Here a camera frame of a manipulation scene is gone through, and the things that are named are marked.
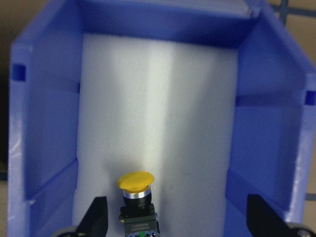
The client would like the brown paper table cover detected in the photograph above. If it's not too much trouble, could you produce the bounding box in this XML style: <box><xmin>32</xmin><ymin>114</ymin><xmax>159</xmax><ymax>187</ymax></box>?
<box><xmin>0</xmin><ymin>0</ymin><xmax>316</xmax><ymax>237</ymax></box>

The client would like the white foam pad right bin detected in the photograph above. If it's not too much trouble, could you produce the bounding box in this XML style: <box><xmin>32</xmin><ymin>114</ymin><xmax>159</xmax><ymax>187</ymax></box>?
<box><xmin>72</xmin><ymin>34</ymin><xmax>238</xmax><ymax>237</ymax></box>

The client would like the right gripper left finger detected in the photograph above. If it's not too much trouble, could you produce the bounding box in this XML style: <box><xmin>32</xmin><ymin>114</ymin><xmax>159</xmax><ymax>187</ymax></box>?
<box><xmin>75</xmin><ymin>196</ymin><xmax>109</xmax><ymax>237</ymax></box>

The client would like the yellow push button switch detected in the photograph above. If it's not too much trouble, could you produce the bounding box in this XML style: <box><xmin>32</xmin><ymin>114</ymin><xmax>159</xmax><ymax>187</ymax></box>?
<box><xmin>117</xmin><ymin>171</ymin><xmax>160</xmax><ymax>237</ymax></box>

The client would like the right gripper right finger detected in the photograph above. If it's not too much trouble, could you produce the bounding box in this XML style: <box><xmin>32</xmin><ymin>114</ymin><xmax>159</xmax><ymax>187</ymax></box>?
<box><xmin>246</xmin><ymin>195</ymin><xmax>290</xmax><ymax>237</ymax></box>

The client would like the right blue storage bin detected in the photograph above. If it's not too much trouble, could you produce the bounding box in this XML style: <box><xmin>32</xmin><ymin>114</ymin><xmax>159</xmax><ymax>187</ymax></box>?
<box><xmin>6</xmin><ymin>0</ymin><xmax>316</xmax><ymax>237</ymax></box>

